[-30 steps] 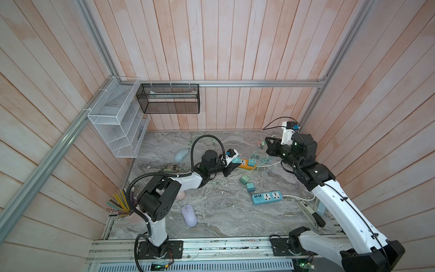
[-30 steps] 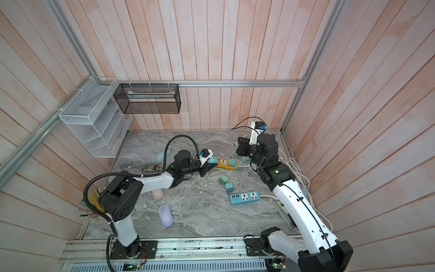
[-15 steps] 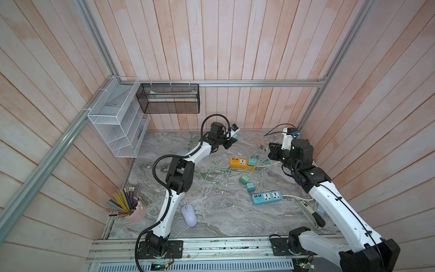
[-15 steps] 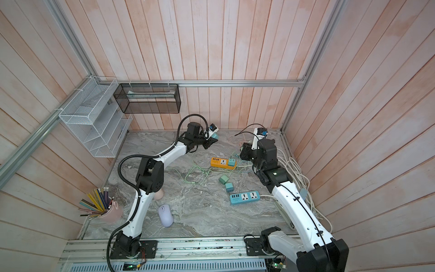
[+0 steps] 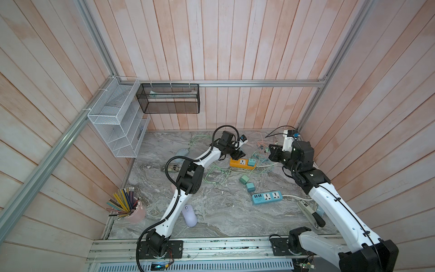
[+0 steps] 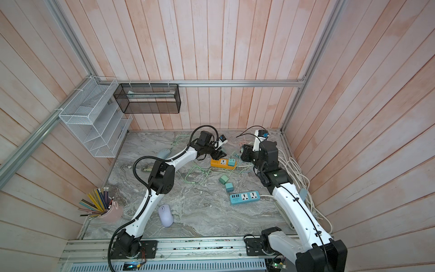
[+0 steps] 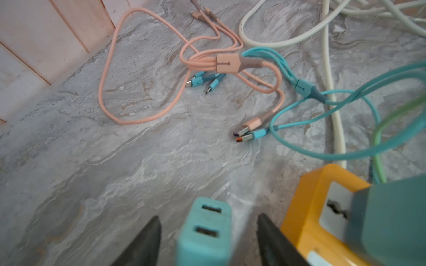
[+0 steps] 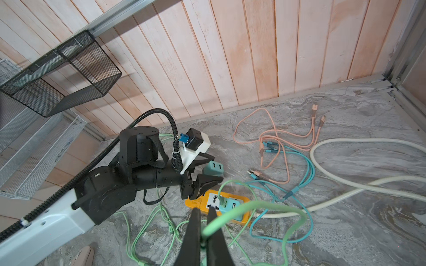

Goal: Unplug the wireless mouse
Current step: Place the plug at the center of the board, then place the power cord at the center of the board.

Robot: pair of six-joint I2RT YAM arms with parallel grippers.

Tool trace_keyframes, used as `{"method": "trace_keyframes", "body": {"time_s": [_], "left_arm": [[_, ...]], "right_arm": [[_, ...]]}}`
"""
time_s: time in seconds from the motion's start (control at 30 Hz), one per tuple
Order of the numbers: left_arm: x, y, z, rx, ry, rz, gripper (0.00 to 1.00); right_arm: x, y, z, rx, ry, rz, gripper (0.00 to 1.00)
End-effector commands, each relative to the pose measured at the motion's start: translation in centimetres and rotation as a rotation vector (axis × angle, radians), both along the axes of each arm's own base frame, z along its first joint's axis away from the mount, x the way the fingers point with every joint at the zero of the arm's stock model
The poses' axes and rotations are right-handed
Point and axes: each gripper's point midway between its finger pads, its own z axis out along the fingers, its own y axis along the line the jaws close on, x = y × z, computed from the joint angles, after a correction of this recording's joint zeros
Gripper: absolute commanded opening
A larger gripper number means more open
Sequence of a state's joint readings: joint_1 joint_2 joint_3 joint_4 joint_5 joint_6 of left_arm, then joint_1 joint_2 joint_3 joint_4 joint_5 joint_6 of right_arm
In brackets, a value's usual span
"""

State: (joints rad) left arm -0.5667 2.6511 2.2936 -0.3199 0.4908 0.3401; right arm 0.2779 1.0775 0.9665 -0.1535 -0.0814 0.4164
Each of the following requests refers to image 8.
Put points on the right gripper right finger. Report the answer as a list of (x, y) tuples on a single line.
[(217, 253)]

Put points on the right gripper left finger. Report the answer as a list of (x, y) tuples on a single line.
[(189, 254)]

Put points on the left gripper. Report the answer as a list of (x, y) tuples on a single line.
[(149, 177)]

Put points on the pink mouse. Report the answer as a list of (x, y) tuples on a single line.
[(85, 257)]

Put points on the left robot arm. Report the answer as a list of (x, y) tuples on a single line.
[(149, 153)]

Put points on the orange power strip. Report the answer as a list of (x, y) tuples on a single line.
[(211, 199)]

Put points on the black mesh basket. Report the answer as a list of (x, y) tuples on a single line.
[(74, 73)]

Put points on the white wire mesh shelf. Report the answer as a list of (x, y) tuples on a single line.
[(32, 142)]

